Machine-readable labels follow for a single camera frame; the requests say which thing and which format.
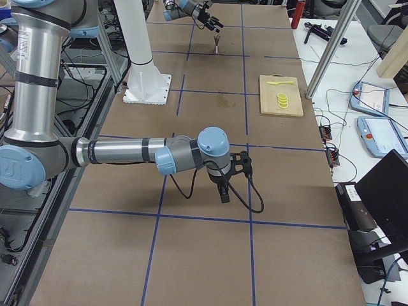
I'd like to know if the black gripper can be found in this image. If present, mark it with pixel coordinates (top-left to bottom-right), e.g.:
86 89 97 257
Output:
195 5 223 33
207 170 231 203

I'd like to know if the steel jigger measuring cup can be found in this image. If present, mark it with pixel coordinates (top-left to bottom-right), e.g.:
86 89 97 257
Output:
214 34 221 54

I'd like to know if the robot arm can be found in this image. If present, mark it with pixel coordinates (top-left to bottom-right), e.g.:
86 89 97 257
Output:
1 1 233 203
163 0 224 33

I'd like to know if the red cylinder bottle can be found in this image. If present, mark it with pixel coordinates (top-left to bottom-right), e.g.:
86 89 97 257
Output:
291 0 306 29

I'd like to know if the yellow plastic knife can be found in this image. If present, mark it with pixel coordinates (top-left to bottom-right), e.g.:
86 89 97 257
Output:
266 80 295 85

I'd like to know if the wooden cutting board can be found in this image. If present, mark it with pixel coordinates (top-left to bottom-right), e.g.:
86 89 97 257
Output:
259 75 303 117

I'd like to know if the black laptop monitor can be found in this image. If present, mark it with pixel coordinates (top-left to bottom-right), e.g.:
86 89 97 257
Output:
355 149 407 253

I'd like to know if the teach pendant near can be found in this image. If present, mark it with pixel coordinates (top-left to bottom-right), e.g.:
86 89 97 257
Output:
357 116 407 159

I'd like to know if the teach pendant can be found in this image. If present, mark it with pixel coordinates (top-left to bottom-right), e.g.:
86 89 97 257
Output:
357 116 407 159
347 81 397 117

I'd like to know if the teach pendant far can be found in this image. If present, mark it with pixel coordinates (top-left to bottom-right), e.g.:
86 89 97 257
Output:
347 81 397 117

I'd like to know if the grey office chair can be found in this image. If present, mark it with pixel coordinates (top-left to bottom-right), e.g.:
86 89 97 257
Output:
366 0 408 55

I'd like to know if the wooden plank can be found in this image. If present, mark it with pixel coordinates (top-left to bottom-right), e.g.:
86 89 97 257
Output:
377 27 408 78

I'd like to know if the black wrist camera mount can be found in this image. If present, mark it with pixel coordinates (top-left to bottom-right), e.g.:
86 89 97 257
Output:
229 150 253 179

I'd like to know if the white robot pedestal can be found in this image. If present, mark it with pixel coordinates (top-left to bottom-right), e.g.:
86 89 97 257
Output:
114 0 171 105

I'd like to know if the aluminium frame post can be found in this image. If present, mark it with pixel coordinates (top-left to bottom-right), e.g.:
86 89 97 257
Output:
305 0 361 99

